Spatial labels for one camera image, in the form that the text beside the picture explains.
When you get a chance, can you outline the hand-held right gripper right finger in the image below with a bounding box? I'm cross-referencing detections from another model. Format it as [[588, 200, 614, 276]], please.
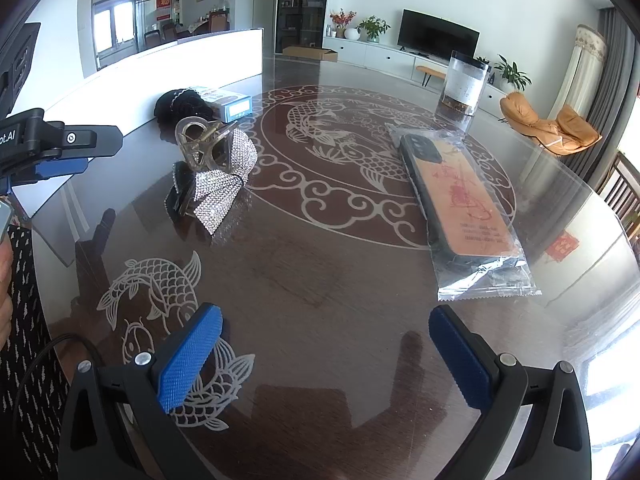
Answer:
[[429, 304, 593, 480]]

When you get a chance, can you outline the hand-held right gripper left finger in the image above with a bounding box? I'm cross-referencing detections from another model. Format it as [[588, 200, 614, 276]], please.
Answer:
[[57, 302, 223, 480]]

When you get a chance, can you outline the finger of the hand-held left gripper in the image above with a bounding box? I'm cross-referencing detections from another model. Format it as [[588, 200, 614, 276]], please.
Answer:
[[9, 157, 91, 186], [44, 120, 123, 158]]

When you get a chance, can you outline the black sock bundle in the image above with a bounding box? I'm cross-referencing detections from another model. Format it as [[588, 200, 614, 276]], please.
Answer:
[[154, 87, 213, 128]]

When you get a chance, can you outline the small shiny packet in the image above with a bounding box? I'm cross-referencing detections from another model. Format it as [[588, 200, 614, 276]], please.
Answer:
[[165, 127, 258, 236]]

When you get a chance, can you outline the blue and white carton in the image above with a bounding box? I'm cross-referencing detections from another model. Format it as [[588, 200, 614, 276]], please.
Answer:
[[192, 85, 251, 123]]

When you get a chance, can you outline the person's left forearm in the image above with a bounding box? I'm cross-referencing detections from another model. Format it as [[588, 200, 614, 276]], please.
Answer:
[[0, 242, 15, 356]]

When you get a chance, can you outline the brown patterned desktop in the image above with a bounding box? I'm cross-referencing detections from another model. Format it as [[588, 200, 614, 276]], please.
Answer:
[[32, 55, 640, 480]]

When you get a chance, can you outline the black patterned clothing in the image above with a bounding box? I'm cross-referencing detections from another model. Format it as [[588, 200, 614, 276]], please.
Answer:
[[0, 225, 71, 480]]

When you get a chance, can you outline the bagged orange phone case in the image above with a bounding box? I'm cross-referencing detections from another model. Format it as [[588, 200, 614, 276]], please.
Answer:
[[387, 122, 543, 303]]

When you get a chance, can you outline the dining table with chairs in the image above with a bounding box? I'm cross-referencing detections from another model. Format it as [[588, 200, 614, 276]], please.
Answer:
[[142, 10, 233, 51]]

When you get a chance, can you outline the cardboard box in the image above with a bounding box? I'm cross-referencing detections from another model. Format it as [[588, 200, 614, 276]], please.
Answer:
[[282, 46, 337, 63]]

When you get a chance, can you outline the wooden slatted chair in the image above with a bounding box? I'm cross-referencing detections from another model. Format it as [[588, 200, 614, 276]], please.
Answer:
[[597, 152, 640, 241]]

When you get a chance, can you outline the dark glass display cabinet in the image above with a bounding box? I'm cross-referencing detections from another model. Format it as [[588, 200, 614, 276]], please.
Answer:
[[274, 0, 332, 53]]

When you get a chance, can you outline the orange lounge chair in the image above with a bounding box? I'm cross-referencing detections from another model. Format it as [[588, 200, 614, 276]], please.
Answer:
[[500, 92, 602, 156]]

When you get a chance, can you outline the clear cylinder container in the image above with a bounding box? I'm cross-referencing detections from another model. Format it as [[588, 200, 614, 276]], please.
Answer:
[[435, 51, 490, 121]]

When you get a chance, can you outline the red flower arrangement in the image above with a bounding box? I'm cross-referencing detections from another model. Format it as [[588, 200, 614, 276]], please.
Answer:
[[330, 9, 357, 38]]

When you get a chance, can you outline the wooden bench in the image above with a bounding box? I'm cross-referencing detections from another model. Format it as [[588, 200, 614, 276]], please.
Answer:
[[416, 65, 448, 87]]

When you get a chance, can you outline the large leafy potted plant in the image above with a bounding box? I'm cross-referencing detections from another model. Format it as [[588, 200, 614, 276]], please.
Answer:
[[492, 55, 532, 92]]

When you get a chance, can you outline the white television cabinet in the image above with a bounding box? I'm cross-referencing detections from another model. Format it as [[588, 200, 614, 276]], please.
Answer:
[[322, 36, 508, 106]]

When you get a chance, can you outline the bushy green potted plant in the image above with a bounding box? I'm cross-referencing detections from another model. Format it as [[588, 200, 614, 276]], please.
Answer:
[[357, 16, 391, 43]]

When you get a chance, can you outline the grey curtain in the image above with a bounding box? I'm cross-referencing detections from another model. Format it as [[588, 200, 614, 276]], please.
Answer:
[[565, 7, 640, 181]]

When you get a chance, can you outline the covered standing air conditioner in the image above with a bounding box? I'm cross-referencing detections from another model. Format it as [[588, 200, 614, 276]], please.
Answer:
[[547, 24, 608, 121]]

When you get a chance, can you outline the black television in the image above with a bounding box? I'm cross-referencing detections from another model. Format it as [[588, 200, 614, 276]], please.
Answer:
[[397, 9, 481, 58]]

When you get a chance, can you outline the black cable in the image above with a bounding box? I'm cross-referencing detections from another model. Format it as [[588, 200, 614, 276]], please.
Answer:
[[12, 332, 103, 461]]

